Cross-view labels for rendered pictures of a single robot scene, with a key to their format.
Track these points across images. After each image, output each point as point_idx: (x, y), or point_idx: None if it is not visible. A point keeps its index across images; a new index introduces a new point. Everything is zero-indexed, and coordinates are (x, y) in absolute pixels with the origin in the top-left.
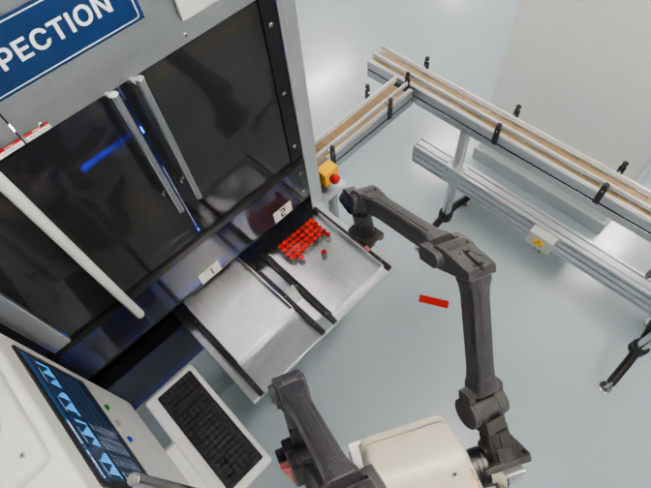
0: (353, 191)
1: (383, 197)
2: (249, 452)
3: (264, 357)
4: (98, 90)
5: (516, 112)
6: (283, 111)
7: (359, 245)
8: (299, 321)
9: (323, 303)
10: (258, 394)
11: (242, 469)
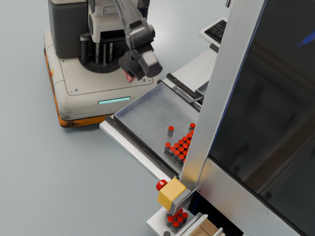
0: (151, 31)
1: (125, 8)
2: (213, 31)
3: (213, 66)
4: None
5: None
6: None
7: (134, 138)
8: (188, 86)
9: (169, 89)
10: None
11: (216, 25)
